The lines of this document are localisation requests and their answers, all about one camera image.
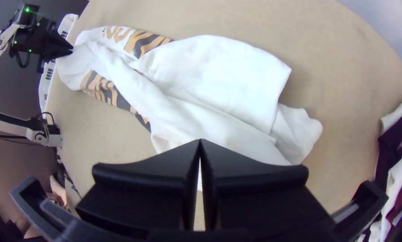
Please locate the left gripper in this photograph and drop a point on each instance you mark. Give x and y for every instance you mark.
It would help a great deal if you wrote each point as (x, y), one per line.
(32, 38)

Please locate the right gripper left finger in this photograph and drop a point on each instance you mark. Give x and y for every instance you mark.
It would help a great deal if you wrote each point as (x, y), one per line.
(147, 195)

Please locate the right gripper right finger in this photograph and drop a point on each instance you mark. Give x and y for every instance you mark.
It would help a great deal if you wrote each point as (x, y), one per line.
(255, 198)

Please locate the white t-shirt with orange print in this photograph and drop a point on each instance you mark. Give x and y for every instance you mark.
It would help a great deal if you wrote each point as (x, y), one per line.
(204, 84)

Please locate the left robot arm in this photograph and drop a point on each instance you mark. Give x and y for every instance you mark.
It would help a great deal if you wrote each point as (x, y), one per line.
(6, 126)

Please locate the white laundry basket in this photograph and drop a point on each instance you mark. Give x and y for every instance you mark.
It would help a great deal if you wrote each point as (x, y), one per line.
(48, 75)

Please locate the heap of clothes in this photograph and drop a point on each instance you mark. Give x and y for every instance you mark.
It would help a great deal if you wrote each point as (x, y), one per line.
(399, 134)

